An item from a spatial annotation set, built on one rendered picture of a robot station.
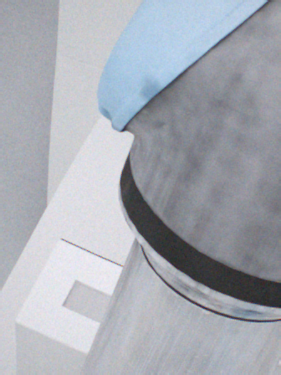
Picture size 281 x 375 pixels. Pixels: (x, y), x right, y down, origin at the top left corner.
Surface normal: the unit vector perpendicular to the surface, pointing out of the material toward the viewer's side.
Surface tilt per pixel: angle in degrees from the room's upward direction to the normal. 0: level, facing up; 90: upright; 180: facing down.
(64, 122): 90
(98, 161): 0
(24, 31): 0
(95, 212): 0
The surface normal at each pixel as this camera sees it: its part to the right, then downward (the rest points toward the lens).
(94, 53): -0.40, 0.74
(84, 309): 0.10, -0.55
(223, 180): -0.54, 0.34
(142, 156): -0.91, -0.04
